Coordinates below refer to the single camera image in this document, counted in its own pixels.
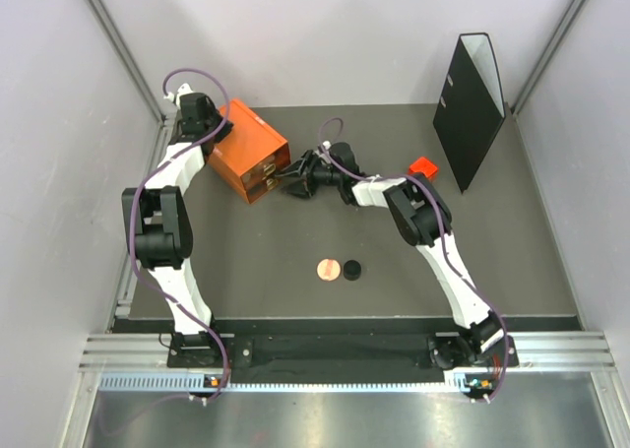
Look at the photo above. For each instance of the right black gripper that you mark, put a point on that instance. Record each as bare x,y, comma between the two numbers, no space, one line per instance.
302,188

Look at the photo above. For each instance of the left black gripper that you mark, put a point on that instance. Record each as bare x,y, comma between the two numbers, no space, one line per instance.
227,129

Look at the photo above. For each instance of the clear drawer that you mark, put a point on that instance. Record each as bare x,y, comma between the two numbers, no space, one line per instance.
262,175

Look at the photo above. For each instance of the orange drawer box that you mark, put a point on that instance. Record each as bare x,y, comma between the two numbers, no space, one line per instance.
251,140

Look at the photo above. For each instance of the small black jar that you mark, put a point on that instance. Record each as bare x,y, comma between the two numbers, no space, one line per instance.
352,270

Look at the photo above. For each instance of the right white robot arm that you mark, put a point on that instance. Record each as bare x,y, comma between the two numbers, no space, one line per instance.
424,222

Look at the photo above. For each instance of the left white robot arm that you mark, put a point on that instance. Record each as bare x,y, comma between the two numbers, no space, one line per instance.
159,233

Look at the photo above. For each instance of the small red cube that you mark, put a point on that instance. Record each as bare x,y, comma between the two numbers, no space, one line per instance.
424,166

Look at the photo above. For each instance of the black file holder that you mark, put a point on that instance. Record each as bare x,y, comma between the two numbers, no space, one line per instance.
471,109

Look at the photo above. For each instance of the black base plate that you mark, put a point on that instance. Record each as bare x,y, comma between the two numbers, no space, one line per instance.
334,356

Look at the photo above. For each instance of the white slotted cable duct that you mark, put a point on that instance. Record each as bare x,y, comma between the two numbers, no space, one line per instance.
207,384

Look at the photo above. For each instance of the aluminium front rail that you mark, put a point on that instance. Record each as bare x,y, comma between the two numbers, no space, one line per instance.
544,351

